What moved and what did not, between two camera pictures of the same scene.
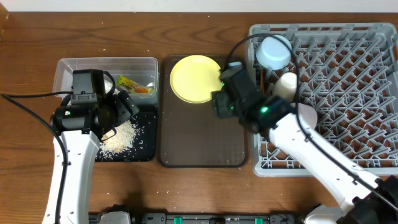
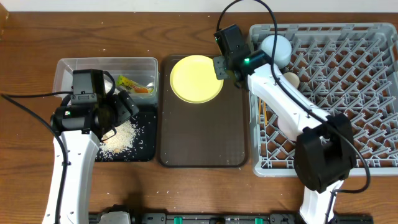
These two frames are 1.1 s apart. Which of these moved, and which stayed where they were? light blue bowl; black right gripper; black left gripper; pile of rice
Moved: black right gripper
Stayed: black left gripper; pile of rice; light blue bowl
